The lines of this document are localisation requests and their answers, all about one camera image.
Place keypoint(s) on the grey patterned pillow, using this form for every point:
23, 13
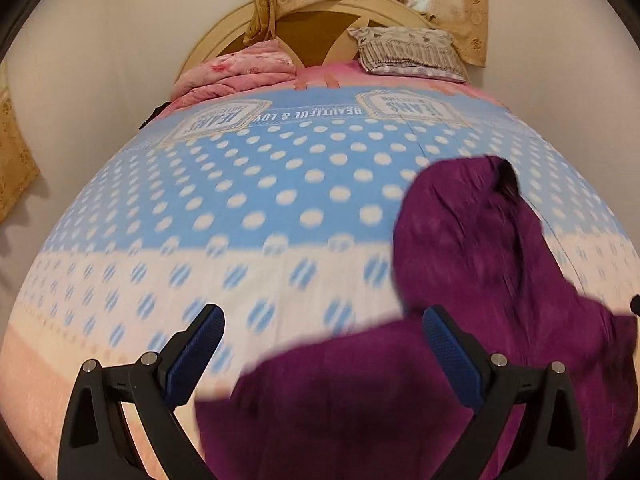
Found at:
407, 52

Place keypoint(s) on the cream round headboard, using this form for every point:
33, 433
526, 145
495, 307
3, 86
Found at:
320, 35

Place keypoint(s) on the purple puffer jacket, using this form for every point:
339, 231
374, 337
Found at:
475, 260

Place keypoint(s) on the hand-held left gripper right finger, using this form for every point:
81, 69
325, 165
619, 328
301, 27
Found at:
450, 352

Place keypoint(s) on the pink folded quilt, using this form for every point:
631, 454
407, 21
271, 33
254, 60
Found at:
235, 67

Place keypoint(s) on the polka dot bed blanket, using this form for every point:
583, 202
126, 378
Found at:
250, 220

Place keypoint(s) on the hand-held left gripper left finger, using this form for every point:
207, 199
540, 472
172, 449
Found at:
199, 342

